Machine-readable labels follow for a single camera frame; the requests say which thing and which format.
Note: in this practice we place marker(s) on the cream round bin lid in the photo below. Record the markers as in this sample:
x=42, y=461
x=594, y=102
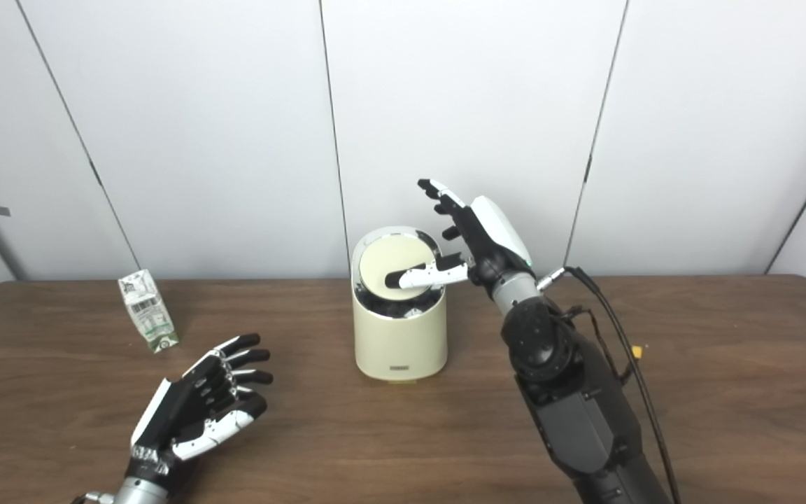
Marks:
x=389, y=260

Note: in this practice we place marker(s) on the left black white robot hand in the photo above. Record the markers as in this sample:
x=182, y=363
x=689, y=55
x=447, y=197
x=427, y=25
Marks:
x=172, y=416

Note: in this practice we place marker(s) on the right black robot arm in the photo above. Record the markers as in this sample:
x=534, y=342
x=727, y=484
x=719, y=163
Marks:
x=571, y=413

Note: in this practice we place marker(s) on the black panel hinge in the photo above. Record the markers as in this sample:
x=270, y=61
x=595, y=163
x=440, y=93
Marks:
x=588, y=169
x=95, y=173

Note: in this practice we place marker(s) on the cream-colored trash bin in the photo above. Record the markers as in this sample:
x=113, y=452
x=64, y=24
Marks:
x=399, y=346

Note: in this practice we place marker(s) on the small white green milk carton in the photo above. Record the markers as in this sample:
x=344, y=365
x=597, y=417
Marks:
x=149, y=311

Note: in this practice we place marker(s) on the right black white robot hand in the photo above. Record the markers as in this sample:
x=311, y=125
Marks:
x=497, y=241

